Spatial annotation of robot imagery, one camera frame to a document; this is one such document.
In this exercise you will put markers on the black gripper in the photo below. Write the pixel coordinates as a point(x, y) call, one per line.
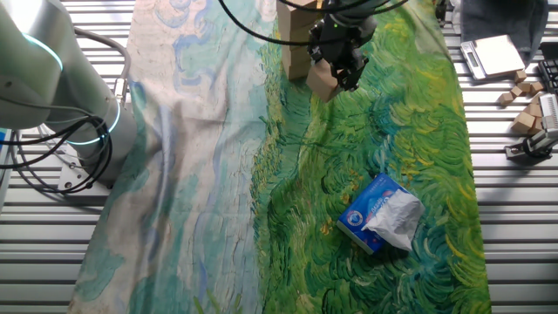
point(344, 39)

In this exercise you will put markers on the blue tissue pack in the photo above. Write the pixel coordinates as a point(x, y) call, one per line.
point(362, 209)

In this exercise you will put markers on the silver digital scale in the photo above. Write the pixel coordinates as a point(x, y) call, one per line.
point(497, 56)

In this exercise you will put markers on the green blue painted cloth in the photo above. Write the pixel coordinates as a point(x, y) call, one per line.
point(196, 174)

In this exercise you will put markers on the small wooden block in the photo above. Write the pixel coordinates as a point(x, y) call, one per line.
point(537, 126)
point(506, 99)
point(522, 123)
point(533, 109)
point(536, 88)
point(524, 87)
point(520, 76)
point(517, 92)

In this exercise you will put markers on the dark grey cloth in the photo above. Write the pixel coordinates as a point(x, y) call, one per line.
point(505, 17)

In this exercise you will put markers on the black keyboard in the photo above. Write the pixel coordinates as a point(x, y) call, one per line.
point(550, 74)

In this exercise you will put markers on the white ribbed device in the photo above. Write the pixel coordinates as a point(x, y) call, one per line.
point(550, 111)

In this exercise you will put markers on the white blue box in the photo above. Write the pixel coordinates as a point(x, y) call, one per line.
point(3, 174)

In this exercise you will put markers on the grey camera on stand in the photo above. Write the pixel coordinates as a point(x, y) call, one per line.
point(538, 141)

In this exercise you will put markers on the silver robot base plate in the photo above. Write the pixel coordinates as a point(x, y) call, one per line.
point(72, 174)

